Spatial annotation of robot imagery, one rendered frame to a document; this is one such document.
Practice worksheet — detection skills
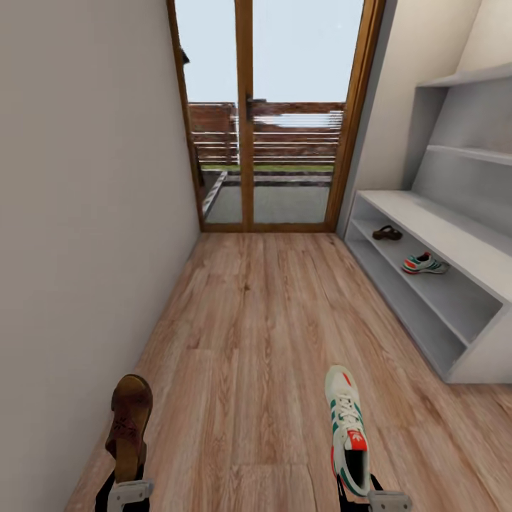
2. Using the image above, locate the sandal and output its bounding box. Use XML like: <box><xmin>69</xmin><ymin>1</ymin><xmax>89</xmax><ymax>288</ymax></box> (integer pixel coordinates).
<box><xmin>105</xmin><ymin>373</ymin><xmax>153</xmax><ymax>485</ymax></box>
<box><xmin>373</xmin><ymin>225</ymin><xmax>403</xmax><ymax>240</ymax></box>

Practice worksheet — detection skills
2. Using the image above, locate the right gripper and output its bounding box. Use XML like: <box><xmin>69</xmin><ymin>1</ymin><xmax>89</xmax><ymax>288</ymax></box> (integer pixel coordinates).
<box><xmin>337</xmin><ymin>474</ymin><xmax>384</xmax><ymax>512</ymax></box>

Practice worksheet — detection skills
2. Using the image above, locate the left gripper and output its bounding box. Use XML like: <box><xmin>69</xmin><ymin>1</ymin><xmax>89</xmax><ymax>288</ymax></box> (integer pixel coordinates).
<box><xmin>95</xmin><ymin>464</ymin><xmax>150</xmax><ymax>512</ymax></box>

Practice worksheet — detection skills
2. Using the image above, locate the gym shoe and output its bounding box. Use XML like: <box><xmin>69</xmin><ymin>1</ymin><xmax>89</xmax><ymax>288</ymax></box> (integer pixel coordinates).
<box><xmin>325</xmin><ymin>363</ymin><xmax>370</xmax><ymax>497</ymax></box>
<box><xmin>403</xmin><ymin>252</ymin><xmax>450</xmax><ymax>274</ymax></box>

